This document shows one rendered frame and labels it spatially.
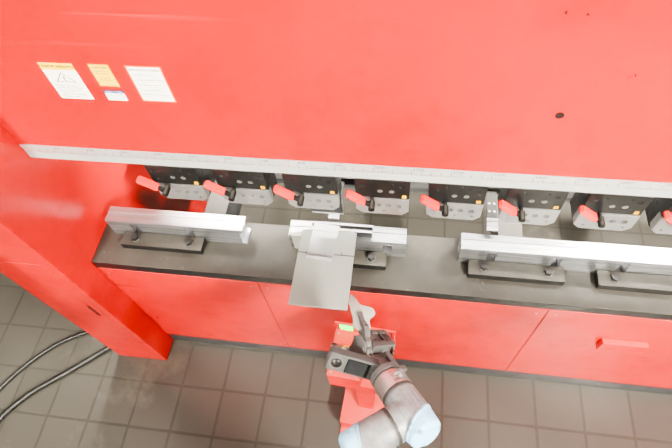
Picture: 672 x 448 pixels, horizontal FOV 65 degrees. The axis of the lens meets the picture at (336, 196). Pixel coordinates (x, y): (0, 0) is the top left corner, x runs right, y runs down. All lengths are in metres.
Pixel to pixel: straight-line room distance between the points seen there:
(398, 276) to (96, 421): 1.65
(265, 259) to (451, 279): 0.63
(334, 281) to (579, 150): 0.79
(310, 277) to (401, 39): 0.86
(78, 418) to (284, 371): 0.97
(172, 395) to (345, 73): 1.96
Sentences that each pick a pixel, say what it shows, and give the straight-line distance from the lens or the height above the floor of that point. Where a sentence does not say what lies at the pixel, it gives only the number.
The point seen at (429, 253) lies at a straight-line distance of 1.81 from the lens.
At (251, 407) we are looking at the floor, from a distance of 2.60.
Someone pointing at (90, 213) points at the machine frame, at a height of 0.99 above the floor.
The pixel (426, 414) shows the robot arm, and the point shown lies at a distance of 1.12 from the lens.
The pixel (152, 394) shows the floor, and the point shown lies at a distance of 2.76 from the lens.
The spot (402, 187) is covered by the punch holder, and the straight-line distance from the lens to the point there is 1.42.
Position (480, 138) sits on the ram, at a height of 1.53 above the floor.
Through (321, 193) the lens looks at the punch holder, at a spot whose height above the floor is 1.26.
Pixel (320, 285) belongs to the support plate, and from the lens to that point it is 1.63.
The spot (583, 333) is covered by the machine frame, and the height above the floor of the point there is 0.65.
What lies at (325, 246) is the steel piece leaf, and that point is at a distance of 1.68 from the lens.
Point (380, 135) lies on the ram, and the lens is 1.25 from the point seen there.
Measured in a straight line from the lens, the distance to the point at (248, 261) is 1.85.
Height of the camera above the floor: 2.48
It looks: 56 degrees down
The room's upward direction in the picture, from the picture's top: 8 degrees counter-clockwise
